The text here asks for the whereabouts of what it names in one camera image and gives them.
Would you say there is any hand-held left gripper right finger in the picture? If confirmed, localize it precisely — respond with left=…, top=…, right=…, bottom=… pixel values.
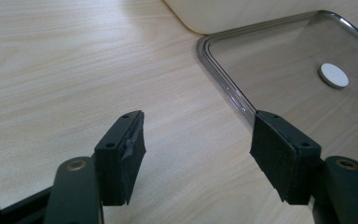
left=249, top=109, right=358, bottom=224

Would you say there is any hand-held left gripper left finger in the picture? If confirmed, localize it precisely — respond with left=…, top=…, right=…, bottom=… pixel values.
left=42, top=109, right=147, bottom=224

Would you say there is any clear glass lid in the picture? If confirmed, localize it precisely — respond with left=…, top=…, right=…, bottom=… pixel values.
left=195, top=9, right=358, bottom=178

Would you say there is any cream rectangular container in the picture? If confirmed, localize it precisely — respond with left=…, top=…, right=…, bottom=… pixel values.
left=162, top=0, right=339, bottom=35

